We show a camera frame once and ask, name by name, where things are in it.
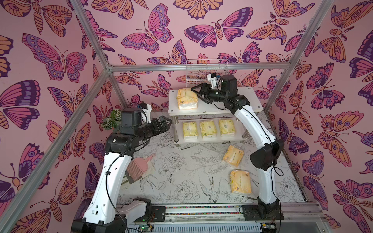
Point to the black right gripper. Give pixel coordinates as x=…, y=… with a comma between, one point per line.
x=204, y=90

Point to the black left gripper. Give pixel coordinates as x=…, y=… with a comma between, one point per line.
x=158, y=130

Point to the orange tissue pack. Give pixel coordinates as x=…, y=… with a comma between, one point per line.
x=233, y=156
x=240, y=182
x=186, y=99

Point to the yellow floral tissue pack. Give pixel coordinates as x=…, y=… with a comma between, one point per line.
x=227, y=128
x=208, y=129
x=190, y=131

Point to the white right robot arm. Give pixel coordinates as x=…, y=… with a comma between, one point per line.
x=268, y=146

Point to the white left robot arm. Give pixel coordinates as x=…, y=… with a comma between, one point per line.
x=101, y=215

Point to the white two-tier shelf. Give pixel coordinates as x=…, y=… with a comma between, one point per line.
x=213, y=112

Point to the green artificial plant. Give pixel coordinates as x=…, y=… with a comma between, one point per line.
x=113, y=121

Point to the pink hand brush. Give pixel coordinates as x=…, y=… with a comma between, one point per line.
x=139, y=167

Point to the white wire basket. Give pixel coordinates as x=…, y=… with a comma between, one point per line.
x=201, y=67

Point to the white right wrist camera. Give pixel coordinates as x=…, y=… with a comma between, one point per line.
x=213, y=79

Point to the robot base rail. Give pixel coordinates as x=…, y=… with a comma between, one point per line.
x=231, y=218

